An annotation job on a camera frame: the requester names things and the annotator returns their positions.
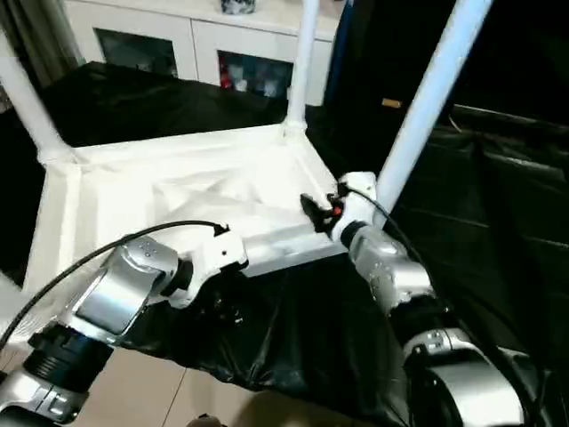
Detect black left wrist camera cable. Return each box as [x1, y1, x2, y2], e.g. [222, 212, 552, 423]
[0, 220, 233, 353]

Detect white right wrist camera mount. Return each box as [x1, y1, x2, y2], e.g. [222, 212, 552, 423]
[330, 171, 380, 246]

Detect dark blue hanging cloth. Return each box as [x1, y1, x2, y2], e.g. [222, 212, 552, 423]
[326, 0, 357, 109]

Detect black glossy mat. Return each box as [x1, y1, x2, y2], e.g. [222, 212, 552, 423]
[0, 61, 569, 427]

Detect white plastic table top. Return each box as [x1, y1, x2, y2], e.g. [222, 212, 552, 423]
[20, 122, 390, 346]

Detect grey curtain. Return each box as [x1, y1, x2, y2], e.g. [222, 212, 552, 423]
[0, 0, 84, 86]

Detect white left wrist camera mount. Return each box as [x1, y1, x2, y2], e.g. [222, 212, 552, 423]
[170, 228, 251, 311]

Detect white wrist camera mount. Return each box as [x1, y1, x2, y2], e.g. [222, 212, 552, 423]
[170, 228, 251, 311]
[330, 171, 380, 246]

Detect white cabinet with glass doors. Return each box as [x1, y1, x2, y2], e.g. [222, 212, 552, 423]
[64, 0, 340, 109]

